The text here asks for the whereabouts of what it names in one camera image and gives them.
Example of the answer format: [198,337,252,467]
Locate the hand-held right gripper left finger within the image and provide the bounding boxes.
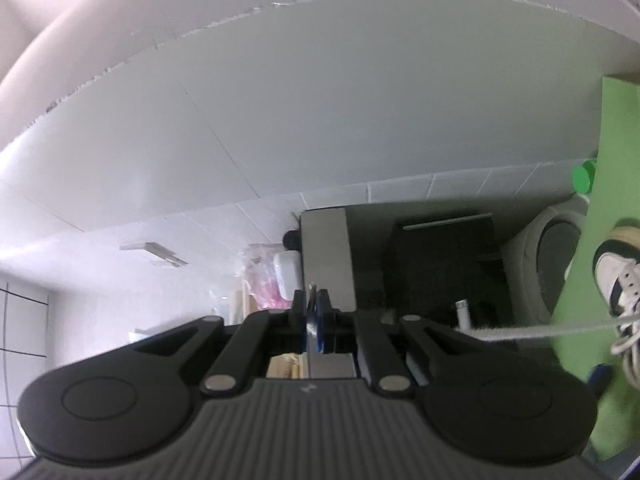
[132,289,313,397]

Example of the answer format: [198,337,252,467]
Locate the black cabinet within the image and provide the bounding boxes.
[300,199,573,361]

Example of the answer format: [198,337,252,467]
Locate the green round cap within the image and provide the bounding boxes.
[571,159,598,196]

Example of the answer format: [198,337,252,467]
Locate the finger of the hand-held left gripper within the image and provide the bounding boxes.
[589,350,615,387]

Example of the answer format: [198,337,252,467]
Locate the white and black sneaker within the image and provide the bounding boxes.
[592,225,640,391]

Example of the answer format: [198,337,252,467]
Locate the white plastic container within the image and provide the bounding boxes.
[272,251,304,301]

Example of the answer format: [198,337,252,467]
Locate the pink plastic bag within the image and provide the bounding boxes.
[242,242,296,312]

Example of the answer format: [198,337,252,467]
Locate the white board panel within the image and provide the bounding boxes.
[0,0,640,266]

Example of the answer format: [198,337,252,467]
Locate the white round fan housing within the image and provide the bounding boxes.
[501,195,593,333]

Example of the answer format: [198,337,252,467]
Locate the green foam board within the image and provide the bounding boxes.
[549,76,640,461]

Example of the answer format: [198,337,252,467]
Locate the white shoelace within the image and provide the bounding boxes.
[306,282,640,356]

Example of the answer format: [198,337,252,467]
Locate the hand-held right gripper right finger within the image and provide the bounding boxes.
[315,289,481,397]

